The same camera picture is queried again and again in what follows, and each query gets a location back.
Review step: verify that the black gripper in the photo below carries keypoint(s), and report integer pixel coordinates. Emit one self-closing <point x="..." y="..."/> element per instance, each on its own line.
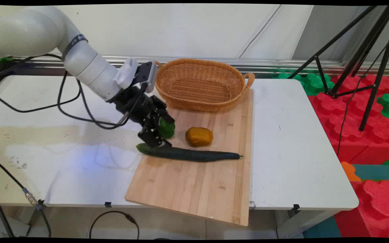
<point x="133" y="103"/>

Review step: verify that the dark green cucumber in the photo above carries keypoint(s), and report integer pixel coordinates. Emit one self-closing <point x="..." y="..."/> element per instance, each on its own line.
<point x="191" y="154"/>

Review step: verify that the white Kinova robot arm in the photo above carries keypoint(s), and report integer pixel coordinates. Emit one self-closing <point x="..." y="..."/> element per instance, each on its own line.
<point x="39" y="30"/>

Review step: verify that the green bell pepper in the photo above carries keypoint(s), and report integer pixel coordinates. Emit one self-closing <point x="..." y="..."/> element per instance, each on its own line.
<point x="168" y="129"/>

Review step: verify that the brown potato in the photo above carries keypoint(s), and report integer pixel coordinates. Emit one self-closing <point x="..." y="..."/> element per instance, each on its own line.
<point x="199" y="136"/>

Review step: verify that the woven wicker basket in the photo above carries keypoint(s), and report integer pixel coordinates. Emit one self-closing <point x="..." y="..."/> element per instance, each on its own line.
<point x="199" y="86"/>

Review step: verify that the wooden cutting board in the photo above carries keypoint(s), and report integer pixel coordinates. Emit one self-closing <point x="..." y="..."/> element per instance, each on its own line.
<point x="198" y="189"/>

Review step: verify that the small black table clip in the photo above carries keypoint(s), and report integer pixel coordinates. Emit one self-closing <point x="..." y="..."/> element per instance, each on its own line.
<point x="295" y="208"/>
<point x="108" y="204"/>

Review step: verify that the grey metal table leg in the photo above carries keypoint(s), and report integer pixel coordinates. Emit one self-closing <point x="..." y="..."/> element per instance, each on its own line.
<point x="299" y="224"/>

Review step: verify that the large red foam block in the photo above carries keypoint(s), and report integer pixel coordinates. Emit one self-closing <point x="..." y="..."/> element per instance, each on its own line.
<point x="349" y="125"/>

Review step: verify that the orange foam piece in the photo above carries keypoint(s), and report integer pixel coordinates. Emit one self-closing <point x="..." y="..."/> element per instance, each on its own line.
<point x="349" y="171"/>

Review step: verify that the teal foam mat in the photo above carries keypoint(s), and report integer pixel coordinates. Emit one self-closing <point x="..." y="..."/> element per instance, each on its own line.
<point x="377" y="171"/>

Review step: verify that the black tripod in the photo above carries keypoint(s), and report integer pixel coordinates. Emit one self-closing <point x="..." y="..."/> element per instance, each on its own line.
<point x="373" y="67"/>

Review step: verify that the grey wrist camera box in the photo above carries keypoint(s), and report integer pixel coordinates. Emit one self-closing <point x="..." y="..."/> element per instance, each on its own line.
<point x="146" y="75"/>

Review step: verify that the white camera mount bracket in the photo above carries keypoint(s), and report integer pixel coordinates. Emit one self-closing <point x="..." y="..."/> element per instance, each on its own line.
<point x="126" y="72"/>

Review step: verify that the aluminium wall rail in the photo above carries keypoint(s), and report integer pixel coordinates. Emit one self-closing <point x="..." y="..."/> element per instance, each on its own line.
<point x="265" y="64"/>

